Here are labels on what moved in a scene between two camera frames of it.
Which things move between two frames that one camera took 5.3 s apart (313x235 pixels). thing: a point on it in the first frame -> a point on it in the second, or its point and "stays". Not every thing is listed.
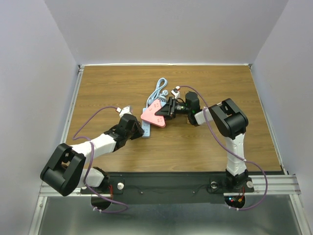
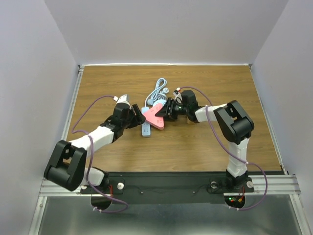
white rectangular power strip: (146, 127) stays
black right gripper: (167, 110) stays
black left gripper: (139, 130) -> (138, 119)
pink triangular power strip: (149, 116) stays
